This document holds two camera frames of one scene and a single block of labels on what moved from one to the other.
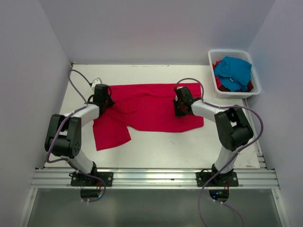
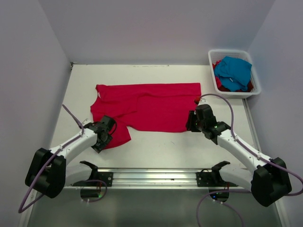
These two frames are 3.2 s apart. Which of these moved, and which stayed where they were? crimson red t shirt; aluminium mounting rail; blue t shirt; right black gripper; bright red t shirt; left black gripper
Moved: left black gripper; right black gripper
Stayed: blue t shirt; bright red t shirt; aluminium mounting rail; crimson red t shirt
